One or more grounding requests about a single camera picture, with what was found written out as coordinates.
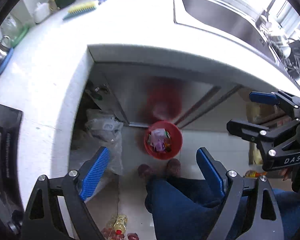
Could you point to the green carafe coaster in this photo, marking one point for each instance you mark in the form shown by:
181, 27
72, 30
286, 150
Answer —
18, 39

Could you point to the orange plastic cup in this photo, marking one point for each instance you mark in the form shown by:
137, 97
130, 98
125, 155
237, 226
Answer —
167, 142

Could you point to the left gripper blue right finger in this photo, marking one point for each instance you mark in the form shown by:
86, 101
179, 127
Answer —
213, 171

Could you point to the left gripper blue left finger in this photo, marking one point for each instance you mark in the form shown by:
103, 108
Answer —
91, 172

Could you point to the stainless steel sink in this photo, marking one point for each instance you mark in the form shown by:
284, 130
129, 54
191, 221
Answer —
226, 21

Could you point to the small steel teapot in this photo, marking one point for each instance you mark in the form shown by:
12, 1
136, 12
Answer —
0, 51

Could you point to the clear plastic bag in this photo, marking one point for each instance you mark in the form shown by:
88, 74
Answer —
106, 128

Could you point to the glass carafe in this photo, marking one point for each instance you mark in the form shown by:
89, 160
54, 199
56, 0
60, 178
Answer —
11, 27

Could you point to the toothbrush blister package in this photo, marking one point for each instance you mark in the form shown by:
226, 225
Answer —
155, 135

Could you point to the red plastic basin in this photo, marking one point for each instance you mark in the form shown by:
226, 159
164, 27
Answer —
172, 132

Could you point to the person's right hand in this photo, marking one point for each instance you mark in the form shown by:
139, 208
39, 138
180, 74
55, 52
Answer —
284, 173

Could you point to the purple label plastic bottle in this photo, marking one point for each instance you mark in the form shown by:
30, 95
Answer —
159, 146

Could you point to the small white lidded pot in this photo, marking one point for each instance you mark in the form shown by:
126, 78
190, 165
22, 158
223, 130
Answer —
41, 12

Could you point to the yellow scrub brush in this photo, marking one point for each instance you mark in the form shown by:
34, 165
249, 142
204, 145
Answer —
80, 10

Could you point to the person's blue trouser legs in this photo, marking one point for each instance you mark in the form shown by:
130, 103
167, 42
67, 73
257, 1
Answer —
186, 208

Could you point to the blue coaster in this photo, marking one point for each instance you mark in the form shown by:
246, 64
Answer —
6, 60

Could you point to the floor oil bottle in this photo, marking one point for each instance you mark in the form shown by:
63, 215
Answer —
116, 227

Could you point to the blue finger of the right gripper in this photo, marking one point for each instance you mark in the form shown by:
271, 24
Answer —
264, 98
245, 130

